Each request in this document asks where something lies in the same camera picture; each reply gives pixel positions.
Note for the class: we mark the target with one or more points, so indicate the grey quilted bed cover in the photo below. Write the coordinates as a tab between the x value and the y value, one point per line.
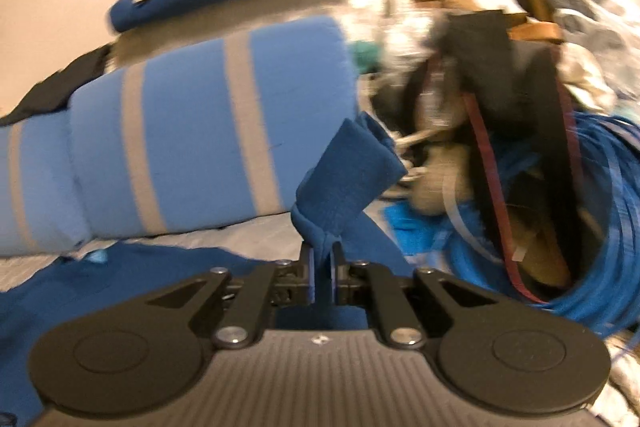
265	238

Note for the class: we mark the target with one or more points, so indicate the left blue striped pillow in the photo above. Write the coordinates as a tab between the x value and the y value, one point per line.
41	210

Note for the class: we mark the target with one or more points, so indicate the grey floral cushion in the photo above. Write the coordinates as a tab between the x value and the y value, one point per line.
214	21

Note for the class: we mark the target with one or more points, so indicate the blue striped pillow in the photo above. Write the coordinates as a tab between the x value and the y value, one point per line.
210	134
41	210

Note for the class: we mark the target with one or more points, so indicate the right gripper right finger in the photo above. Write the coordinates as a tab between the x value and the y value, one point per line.
375	289

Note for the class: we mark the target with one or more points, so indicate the right blue striped pillow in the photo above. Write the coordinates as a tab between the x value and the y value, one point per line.
210	134

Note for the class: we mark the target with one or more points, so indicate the black garment on pillows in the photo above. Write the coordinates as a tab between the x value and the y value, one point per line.
52	94

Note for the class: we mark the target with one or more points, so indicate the black bag with straps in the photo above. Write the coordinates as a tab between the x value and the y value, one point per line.
489	133

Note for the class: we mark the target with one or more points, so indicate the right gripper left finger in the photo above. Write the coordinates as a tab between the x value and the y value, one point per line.
249	303

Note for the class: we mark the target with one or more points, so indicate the dark blue sweatshirt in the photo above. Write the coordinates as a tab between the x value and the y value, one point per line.
356	167

